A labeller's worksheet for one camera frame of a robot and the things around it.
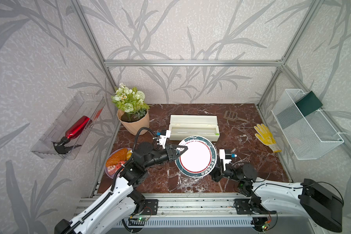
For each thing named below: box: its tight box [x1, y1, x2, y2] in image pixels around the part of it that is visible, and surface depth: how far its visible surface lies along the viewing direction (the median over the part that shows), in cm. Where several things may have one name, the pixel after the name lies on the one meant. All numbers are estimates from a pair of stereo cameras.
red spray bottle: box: [51, 116, 91, 155], surface depth 63 cm
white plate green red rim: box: [175, 135, 218, 178], surface depth 63 cm
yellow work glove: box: [253, 123, 282, 154], surface depth 103 cm
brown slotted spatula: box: [223, 110, 249, 123], surface depth 114 cm
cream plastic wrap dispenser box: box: [168, 115, 220, 142], surface depth 101 cm
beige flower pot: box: [116, 109, 151, 136], surface depth 93 cm
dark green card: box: [294, 90, 324, 117], surface depth 72 cm
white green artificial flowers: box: [111, 82, 150, 118], surface depth 86 cm
